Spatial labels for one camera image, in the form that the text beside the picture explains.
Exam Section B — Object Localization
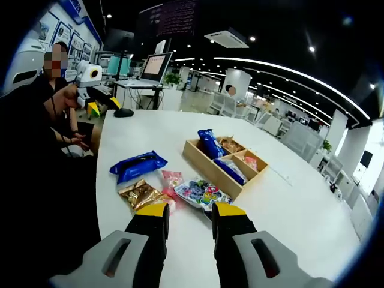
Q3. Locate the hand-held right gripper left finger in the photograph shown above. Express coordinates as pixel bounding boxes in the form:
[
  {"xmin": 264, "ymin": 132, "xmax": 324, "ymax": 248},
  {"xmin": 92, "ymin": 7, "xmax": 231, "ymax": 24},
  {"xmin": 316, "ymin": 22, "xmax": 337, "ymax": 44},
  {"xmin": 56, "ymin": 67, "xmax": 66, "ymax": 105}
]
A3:
[{"xmin": 49, "ymin": 201, "xmax": 171, "ymax": 288}]

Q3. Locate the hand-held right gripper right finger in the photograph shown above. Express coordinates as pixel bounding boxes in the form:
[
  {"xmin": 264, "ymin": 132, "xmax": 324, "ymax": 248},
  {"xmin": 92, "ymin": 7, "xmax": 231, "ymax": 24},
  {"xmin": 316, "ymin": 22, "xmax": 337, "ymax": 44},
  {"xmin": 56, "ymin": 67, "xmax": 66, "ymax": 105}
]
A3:
[{"xmin": 211, "ymin": 201, "xmax": 334, "ymax": 288}]

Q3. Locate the blue white QQ candy packet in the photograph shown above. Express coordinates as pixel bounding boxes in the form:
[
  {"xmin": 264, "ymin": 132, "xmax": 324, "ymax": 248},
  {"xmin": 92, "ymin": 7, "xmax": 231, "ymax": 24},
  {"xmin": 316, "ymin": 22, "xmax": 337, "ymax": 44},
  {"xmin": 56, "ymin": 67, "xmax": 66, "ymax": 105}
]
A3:
[{"xmin": 213, "ymin": 157, "xmax": 250, "ymax": 185}]

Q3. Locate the wooden divided container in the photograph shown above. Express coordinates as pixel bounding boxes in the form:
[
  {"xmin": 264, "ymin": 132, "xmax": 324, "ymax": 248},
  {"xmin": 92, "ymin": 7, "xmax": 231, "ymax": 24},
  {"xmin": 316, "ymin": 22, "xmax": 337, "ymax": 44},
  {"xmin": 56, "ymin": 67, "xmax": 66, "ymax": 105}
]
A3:
[{"xmin": 182, "ymin": 136, "xmax": 269, "ymax": 201}]

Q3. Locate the person's left hand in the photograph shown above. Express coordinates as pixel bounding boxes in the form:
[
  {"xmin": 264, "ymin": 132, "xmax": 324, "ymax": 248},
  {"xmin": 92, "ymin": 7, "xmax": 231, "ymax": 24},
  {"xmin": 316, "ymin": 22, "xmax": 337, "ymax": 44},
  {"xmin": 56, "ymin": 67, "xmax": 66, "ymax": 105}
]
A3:
[{"xmin": 58, "ymin": 85, "xmax": 80, "ymax": 110}]

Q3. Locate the teal screen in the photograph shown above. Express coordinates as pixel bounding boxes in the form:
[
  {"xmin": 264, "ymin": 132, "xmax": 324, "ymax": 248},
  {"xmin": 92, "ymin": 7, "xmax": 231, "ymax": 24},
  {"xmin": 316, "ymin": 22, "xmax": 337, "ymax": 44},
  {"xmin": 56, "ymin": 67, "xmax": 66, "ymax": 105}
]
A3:
[{"xmin": 106, "ymin": 53, "xmax": 133, "ymax": 76}]

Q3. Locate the black desk monitor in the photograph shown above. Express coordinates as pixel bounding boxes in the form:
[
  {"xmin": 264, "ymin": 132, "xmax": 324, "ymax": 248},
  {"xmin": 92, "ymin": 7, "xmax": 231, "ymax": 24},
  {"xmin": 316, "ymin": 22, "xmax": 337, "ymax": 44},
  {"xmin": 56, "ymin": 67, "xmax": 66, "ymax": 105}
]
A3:
[{"xmin": 103, "ymin": 28, "xmax": 136, "ymax": 53}]

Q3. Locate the white table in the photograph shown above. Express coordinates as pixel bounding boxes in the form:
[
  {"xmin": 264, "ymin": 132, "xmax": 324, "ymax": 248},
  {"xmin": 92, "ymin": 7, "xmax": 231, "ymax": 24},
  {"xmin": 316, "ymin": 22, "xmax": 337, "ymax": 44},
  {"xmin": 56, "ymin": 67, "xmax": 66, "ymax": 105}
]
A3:
[{"xmin": 95, "ymin": 108, "xmax": 362, "ymax": 288}]

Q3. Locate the white chest device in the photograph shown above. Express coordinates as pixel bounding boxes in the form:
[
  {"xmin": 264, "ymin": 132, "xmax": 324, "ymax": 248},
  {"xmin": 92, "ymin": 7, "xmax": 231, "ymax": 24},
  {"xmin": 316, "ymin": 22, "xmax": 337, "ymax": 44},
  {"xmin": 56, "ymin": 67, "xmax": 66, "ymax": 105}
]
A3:
[{"xmin": 2, "ymin": 29, "xmax": 46, "ymax": 95}]

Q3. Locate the open laptop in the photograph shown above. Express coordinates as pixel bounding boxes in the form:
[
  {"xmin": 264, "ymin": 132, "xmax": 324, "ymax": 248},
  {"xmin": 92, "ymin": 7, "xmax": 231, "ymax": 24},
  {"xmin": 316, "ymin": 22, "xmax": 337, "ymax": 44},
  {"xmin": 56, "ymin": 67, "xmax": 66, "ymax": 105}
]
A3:
[{"xmin": 115, "ymin": 52, "xmax": 174, "ymax": 89}]

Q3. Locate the person in black shirt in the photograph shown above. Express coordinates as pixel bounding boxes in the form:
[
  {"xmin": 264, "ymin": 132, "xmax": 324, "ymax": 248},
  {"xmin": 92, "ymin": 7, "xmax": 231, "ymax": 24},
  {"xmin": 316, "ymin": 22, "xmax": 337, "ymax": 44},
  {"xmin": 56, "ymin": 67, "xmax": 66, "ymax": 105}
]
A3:
[{"xmin": 0, "ymin": 89, "xmax": 103, "ymax": 280}]

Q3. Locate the hanging dark display screen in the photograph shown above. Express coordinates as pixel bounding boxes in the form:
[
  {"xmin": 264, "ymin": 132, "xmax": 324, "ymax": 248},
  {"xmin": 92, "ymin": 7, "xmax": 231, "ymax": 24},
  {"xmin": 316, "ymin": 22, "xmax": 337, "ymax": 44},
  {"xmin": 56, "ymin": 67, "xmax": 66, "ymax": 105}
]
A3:
[{"xmin": 133, "ymin": 0, "xmax": 200, "ymax": 38}]

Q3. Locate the group of white office chairs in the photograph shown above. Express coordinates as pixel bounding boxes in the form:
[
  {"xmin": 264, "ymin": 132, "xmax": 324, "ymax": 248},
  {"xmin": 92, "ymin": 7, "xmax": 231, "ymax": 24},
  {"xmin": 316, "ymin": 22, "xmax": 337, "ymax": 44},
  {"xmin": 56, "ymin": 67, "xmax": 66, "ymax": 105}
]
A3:
[{"xmin": 206, "ymin": 89, "xmax": 301, "ymax": 139}]

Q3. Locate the white mesh office chair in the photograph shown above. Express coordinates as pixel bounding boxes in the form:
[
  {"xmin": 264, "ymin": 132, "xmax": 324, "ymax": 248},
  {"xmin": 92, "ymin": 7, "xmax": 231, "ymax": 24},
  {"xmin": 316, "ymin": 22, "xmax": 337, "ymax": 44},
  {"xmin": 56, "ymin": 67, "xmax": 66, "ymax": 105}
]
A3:
[{"xmin": 280, "ymin": 119, "xmax": 326, "ymax": 163}]

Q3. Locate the black screen on floor stand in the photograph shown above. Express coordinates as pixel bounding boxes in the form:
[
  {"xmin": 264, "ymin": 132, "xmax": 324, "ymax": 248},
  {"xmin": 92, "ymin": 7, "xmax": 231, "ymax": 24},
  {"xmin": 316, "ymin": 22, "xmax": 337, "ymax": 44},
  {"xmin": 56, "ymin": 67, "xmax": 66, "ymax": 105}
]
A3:
[{"xmin": 359, "ymin": 151, "xmax": 374, "ymax": 184}]

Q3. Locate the ceiling air conditioner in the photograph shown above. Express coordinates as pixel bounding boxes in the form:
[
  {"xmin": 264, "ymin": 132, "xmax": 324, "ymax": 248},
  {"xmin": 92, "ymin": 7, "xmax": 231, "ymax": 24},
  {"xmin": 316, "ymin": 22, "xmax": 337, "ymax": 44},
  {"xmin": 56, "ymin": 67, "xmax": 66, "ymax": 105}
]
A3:
[{"xmin": 203, "ymin": 26, "xmax": 250, "ymax": 49}]

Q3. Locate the wall poster board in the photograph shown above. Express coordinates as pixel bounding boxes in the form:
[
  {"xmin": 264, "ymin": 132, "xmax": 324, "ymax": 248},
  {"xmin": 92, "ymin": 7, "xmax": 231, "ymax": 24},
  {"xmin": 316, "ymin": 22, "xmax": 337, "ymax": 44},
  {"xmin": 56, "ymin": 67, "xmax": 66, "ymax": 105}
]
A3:
[{"xmin": 35, "ymin": 0, "xmax": 104, "ymax": 82}]

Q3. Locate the black chest device cable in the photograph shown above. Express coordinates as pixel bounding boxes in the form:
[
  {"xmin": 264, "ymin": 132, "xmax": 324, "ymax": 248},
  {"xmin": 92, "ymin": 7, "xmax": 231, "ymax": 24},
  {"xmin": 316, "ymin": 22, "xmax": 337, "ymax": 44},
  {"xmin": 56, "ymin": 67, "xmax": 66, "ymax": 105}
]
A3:
[{"xmin": 49, "ymin": 89, "xmax": 74, "ymax": 157}]

